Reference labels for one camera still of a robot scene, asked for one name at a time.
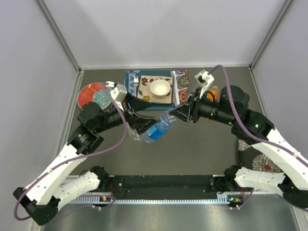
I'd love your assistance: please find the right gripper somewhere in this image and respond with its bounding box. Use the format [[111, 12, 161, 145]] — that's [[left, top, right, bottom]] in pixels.
[[169, 87, 236, 126]]

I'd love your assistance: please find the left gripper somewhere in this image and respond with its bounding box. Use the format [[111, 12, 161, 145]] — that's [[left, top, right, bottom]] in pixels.
[[95, 91, 161, 134]]

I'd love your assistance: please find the blue label water bottle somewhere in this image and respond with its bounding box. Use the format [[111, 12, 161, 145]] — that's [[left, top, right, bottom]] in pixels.
[[141, 111, 178, 143]]

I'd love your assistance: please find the orange juice bottle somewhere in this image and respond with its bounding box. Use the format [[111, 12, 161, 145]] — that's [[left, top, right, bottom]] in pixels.
[[206, 86, 219, 101]]

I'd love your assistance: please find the clear bottle white cap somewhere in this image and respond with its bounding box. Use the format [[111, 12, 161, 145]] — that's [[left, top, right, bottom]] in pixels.
[[129, 128, 143, 142]]

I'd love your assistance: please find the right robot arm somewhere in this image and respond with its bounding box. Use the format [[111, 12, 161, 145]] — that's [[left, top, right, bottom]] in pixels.
[[170, 85, 308, 209]]

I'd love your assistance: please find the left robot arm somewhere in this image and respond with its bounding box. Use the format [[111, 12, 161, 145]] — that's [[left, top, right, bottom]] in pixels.
[[13, 90, 158, 226]]

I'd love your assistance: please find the square floral beige plate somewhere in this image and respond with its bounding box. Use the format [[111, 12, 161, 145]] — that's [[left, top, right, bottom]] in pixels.
[[137, 75, 173, 104]]

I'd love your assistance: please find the blue patterned placemat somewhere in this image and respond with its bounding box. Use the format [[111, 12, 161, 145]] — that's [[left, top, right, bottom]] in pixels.
[[125, 70, 189, 110]]

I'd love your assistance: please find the white ceramic bowl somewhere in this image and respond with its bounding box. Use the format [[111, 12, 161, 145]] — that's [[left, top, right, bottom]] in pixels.
[[150, 79, 171, 97]]

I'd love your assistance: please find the red and teal plate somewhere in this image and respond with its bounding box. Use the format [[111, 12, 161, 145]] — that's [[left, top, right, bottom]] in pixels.
[[77, 82, 112, 110]]

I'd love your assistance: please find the black floral square plate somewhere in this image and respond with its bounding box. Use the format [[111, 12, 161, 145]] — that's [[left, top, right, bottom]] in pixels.
[[238, 139, 282, 173]]

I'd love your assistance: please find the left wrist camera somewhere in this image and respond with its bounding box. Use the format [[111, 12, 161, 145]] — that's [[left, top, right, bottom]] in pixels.
[[106, 81, 128, 111]]

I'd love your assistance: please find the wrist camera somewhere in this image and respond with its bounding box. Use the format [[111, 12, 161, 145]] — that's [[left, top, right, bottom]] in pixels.
[[194, 70, 214, 97], [106, 81, 128, 111]]

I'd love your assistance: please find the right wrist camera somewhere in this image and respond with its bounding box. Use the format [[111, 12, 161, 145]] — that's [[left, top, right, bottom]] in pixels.
[[194, 70, 214, 97]]

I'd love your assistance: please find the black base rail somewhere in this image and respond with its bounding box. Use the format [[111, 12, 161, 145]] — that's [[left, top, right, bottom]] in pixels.
[[96, 174, 244, 201]]

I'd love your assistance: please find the grey slotted cable duct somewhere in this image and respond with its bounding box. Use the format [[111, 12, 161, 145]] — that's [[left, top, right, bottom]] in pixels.
[[70, 194, 242, 205]]

